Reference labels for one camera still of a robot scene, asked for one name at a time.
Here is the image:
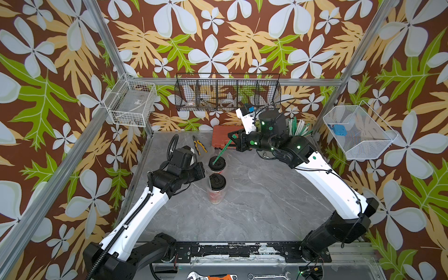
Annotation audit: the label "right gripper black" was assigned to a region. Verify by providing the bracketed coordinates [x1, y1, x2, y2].
[228, 128, 281, 157]

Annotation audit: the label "red cup black lid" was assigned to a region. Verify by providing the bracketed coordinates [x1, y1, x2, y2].
[208, 156, 226, 174]
[207, 173, 226, 205]

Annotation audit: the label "clear plastic carrier bag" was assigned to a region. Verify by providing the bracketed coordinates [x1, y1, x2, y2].
[205, 155, 228, 205]

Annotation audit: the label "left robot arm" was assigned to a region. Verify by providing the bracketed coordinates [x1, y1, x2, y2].
[83, 135, 205, 280]

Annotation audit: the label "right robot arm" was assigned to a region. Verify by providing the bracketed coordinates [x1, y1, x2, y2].
[227, 105, 379, 261]

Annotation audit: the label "red plastic tool case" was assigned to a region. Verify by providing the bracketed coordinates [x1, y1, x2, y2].
[212, 125, 244, 149]

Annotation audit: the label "white green straws bundle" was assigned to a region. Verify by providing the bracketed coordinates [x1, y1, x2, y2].
[287, 117, 313, 137]

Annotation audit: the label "blue object in basket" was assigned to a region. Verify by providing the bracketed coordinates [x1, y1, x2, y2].
[332, 124, 348, 137]

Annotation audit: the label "white mesh basket right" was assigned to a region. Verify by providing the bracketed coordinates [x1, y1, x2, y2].
[323, 105, 399, 161]

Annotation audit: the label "silver combination wrench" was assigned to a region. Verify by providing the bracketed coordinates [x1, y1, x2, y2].
[247, 271, 290, 280]

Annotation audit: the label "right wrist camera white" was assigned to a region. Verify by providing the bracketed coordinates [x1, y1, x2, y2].
[236, 104, 256, 135]

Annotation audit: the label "yellow handled pliers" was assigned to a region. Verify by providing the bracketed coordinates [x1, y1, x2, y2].
[192, 135, 208, 156]

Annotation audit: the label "black wire basket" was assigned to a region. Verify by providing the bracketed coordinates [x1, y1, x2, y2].
[174, 72, 281, 112]

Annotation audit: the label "white wire basket left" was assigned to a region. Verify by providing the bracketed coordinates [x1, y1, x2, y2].
[105, 75, 158, 127]

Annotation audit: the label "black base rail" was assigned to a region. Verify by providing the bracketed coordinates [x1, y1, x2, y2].
[153, 240, 333, 264]

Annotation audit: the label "adjustable wrench orange handle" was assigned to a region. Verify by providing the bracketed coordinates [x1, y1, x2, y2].
[187, 271, 238, 280]

